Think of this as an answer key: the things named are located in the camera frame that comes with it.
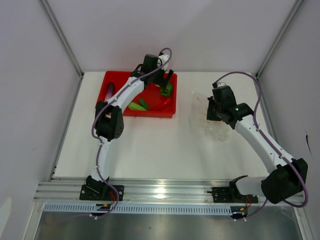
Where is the green bell pepper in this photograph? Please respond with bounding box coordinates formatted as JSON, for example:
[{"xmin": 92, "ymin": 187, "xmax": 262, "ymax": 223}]
[{"xmin": 160, "ymin": 82, "xmax": 173, "ymax": 98}]

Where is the clear zip top bag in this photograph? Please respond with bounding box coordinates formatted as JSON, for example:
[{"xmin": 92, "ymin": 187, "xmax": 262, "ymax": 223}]
[{"xmin": 189, "ymin": 91, "xmax": 231, "ymax": 142}]

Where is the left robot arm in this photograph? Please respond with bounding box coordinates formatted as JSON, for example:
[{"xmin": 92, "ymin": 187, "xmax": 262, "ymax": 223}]
[{"xmin": 90, "ymin": 47, "xmax": 173, "ymax": 200}]

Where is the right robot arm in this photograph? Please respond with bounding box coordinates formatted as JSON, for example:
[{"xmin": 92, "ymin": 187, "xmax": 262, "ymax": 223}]
[{"xmin": 206, "ymin": 83, "xmax": 308, "ymax": 204}]

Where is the red plastic tray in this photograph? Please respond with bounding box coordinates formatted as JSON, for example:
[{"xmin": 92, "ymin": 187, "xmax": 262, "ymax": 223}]
[{"xmin": 97, "ymin": 70, "xmax": 178, "ymax": 118}]

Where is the red chili pepper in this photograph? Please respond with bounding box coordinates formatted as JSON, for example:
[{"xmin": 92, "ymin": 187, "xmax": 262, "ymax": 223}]
[{"xmin": 155, "ymin": 97, "xmax": 172, "ymax": 111}]

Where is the small dark green cucumber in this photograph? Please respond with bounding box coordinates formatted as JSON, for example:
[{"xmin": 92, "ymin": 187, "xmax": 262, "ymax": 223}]
[{"xmin": 138, "ymin": 98, "xmax": 149, "ymax": 111}]

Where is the light green gourd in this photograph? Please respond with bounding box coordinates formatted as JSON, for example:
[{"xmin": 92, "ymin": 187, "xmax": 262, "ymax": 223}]
[{"xmin": 127, "ymin": 102, "xmax": 147, "ymax": 111}]

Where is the purple eggplant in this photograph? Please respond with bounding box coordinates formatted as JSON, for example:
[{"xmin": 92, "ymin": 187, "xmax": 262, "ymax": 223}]
[{"xmin": 104, "ymin": 82, "xmax": 115, "ymax": 102}]

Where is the aluminium rail base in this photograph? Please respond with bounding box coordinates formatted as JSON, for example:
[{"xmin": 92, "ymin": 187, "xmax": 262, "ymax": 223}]
[{"xmin": 33, "ymin": 177, "xmax": 307, "ymax": 206}]

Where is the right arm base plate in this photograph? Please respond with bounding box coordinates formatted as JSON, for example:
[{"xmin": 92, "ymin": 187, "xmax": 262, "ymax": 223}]
[{"xmin": 207, "ymin": 186, "xmax": 259, "ymax": 204}]

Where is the right frame post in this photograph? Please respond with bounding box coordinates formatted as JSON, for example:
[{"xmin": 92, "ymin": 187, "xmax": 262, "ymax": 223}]
[{"xmin": 255, "ymin": 0, "xmax": 307, "ymax": 79}]

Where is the frame post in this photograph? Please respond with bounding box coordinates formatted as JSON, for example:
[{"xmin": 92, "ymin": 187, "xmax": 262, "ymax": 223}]
[
  {"xmin": 255, "ymin": 0, "xmax": 307, "ymax": 79},
  {"xmin": 38, "ymin": 0, "xmax": 85, "ymax": 78}
]

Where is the left frame post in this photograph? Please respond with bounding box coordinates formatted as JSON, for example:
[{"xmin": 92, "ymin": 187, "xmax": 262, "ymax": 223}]
[{"xmin": 38, "ymin": 0, "xmax": 85, "ymax": 78}]

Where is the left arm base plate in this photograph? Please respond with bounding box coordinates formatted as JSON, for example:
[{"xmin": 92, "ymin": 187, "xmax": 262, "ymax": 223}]
[{"xmin": 79, "ymin": 184, "xmax": 117, "ymax": 202}]

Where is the white slotted cable duct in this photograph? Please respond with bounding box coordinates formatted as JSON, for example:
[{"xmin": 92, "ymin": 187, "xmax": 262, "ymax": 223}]
[{"xmin": 43, "ymin": 202, "xmax": 245, "ymax": 216}]

